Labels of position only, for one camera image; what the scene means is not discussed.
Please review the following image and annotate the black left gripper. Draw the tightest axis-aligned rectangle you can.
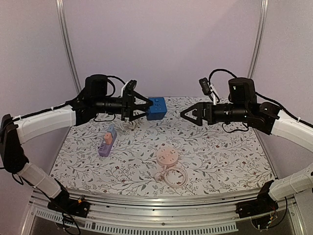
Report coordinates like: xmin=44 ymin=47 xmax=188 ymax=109
xmin=94 ymin=90 xmax=153 ymax=122

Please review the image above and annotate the dark blue cube socket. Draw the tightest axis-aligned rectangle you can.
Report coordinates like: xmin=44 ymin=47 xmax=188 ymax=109
xmin=147 ymin=97 xmax=167 ymax=121

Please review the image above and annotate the light blue plug adapter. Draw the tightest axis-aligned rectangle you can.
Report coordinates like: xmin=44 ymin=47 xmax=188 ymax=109
xmin=107 ymin=124 xmax=116 ymax=136

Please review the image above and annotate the pink plug adapter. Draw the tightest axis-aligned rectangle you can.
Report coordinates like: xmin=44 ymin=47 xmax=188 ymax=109
xmin=104 ymin=132 xmax=113 ymax=145

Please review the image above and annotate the pink round power socket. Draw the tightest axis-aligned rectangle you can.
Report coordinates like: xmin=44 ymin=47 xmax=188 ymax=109
xmin=156 ymin=147 xmax=179 ymax=167

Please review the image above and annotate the purple power strip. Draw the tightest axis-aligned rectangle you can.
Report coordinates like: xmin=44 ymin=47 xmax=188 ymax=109
xmin=98 ymin=133 xmax=117 ymax=157

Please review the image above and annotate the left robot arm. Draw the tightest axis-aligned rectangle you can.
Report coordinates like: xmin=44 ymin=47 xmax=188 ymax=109
xmin=0 ymin=74 xmax=153 ymax=212

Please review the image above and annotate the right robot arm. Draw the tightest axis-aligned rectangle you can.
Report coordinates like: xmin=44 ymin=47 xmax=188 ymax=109
xmin=180 ymin=77 xmax=313 ymax=213

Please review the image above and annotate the floral table cloth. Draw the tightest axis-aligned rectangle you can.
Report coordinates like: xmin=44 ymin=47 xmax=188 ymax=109
xmin=50 ymin=97 xmax=275 ymax=197

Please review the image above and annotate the white coiled power cable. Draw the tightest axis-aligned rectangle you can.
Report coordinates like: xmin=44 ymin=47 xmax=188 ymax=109
xmin=119 ymin=117 xmax=139 ymax=133

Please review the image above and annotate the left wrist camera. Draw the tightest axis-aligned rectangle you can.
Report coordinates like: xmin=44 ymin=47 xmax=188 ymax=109
xmin=120 ymin=80 xmax=137 ymax=96

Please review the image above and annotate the aluminium front rail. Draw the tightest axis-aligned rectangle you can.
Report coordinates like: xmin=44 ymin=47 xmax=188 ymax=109
xmin=21 ymin=188 xmax=306 ymax=235

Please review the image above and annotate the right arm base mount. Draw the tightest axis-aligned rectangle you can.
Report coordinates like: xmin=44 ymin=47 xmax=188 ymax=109
xmin=235 ymin=180 xmax=278 ymax=218

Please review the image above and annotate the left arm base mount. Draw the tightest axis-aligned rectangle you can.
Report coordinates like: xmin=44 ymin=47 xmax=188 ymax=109
xmin=47 ymin=187 xmax=90 ymax=218

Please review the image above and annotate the right aluminium frame post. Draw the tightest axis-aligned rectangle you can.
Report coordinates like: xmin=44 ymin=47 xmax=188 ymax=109
xmin=247 ymin=0 xmax=269 ymax=78

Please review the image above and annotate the aluminium frame post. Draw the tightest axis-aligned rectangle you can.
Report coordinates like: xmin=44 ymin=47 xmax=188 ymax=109
xmin=55 ymin=0 xmax=82 ymax=93
xmin=247 ymin=0 xmax=269 ymax=78

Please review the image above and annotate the left aluminium frame post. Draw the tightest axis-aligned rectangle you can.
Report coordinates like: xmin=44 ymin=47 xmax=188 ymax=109
xmin=55 ymin=0 xmax=82 ymax=93

